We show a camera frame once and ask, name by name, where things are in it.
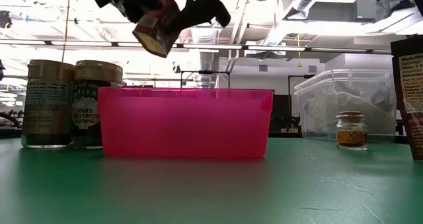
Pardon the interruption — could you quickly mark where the clear plastic storage box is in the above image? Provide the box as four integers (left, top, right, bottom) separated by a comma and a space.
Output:
293, 68, 397, 143

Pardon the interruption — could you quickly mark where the small cork-top glass jar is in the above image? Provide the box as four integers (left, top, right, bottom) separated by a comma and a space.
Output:
335, 110, 369, 151

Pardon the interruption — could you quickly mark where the red-lid spice tin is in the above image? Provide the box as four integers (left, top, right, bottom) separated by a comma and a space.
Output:
132, 0, 181, 58

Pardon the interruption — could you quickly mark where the pink plastic bin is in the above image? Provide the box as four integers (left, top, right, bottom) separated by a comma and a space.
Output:
98, 87, 274, 159

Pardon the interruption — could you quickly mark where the grey ceiling air unit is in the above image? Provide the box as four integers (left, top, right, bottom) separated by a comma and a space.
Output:
307, 0, 377, 22

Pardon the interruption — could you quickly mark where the dark brown spice pouch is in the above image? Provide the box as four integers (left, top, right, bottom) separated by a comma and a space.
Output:
390, 35, 423, 162

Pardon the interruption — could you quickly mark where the yellow hanging cord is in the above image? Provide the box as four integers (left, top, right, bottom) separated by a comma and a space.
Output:
61, 0, 72, 63

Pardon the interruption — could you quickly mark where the gold-lid seasoning jar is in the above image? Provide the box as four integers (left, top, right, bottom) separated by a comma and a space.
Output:
21, 59, 75, 149
72, 60, 124, 150

